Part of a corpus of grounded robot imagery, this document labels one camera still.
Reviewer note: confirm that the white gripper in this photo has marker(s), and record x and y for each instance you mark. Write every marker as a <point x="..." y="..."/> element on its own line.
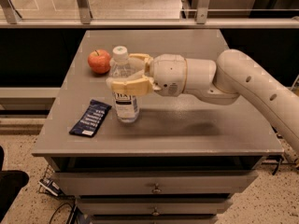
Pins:
<point x="169" y="74"/>

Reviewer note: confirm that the clear plastic water bottle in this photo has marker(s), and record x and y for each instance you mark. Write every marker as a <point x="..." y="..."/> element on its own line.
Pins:
<point x="125" y="105"/>

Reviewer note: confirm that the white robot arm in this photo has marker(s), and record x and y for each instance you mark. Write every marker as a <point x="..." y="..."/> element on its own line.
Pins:
<point x="218" y="82"/>

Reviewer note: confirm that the dark blue rxbar wrapper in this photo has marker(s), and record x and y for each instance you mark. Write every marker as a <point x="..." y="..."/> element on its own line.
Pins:
<point x="92" y="119"/>

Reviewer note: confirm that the red apple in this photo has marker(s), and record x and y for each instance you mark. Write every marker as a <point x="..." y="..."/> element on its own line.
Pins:
<point x="99" y="61"/>

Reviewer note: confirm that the grey drawer cabinet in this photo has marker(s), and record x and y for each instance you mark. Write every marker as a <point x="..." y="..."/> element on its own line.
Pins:
<point x="171" y="134"/>

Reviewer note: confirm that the top grey drawer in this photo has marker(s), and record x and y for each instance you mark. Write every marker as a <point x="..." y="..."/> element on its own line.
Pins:
<point x="153" y="183"/>

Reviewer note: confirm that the grey drawer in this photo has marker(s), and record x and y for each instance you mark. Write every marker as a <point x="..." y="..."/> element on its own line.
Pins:
<point x="153" y="183"/>
<point x="153" y="206"/>

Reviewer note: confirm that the grey metal railing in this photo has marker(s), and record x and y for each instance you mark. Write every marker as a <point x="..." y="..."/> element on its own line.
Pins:
<point x="150" y="13"/>

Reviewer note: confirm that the middle grey drawer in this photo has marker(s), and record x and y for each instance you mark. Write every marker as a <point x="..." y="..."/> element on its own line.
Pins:
<point x="153" y="206"/>

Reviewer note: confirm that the small device on floor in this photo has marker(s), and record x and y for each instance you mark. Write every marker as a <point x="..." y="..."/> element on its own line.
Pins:
<point x="49" y="185"/>

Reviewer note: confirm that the black chair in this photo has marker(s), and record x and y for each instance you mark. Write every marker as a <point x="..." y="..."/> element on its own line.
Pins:
<point x="11" y="182"/>

